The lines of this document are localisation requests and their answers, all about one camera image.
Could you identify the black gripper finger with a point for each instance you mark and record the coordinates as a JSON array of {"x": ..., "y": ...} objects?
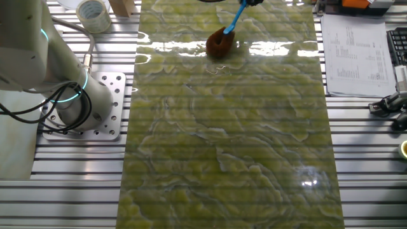
[{"x": 254, "y": 2}]

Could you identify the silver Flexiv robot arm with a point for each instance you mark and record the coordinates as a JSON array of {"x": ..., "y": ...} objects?
[{"x": 22, "y": 54}]

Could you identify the black tool base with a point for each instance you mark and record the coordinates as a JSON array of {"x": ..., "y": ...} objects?
[{"x": 330, "y": 9}]

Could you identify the orange plastic block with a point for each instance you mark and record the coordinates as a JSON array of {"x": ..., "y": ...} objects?
[{"x": 356, "y": 4}]

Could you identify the white paper with table print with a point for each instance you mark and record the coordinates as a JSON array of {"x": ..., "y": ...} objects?
[{"x": 359, "y": 57}]

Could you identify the green marble pattern mat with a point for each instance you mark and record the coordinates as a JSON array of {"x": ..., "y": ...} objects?
[{"x": 229, "y": 127}]

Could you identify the wooden block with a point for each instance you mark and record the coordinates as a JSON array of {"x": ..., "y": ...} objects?
[{"x": 122, "y": 8}]

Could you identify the black keyboard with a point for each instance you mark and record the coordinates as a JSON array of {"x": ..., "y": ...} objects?
[{"x": 399, "y": 44}]

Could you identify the grey tape roll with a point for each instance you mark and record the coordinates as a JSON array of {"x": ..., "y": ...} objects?
[{"x": 95, "y": 23}]

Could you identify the silver handheld device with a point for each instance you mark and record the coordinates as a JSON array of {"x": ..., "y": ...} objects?
[{"x": 395, "y": 100}]

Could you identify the black rounded device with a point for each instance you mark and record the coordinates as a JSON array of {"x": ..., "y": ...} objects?
[{"x": 400, "y": 121}]

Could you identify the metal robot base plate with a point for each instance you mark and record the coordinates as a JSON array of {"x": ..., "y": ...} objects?
[{"x": 116, "y": 105}]

